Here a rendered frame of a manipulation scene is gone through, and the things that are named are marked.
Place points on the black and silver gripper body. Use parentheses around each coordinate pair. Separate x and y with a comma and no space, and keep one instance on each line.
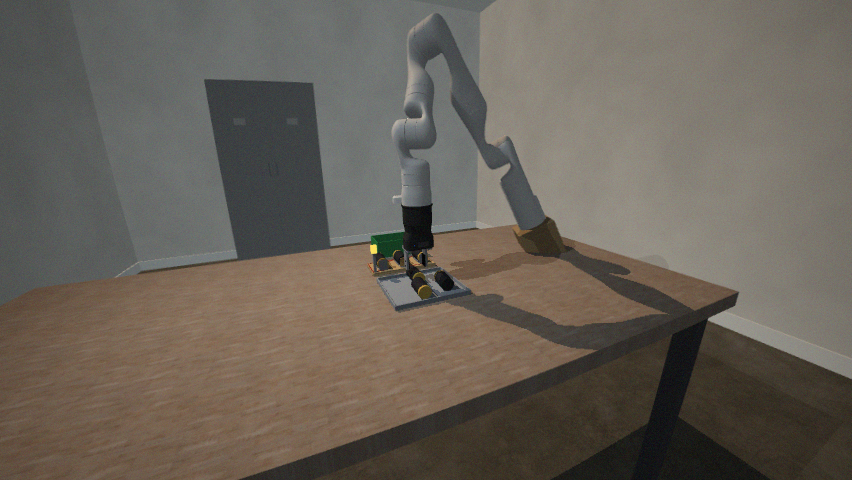
(417,217)

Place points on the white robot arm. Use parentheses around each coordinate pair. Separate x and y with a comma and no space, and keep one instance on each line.
(425,41)

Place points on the green open-top box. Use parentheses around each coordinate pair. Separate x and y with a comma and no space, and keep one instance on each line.
(388,243)

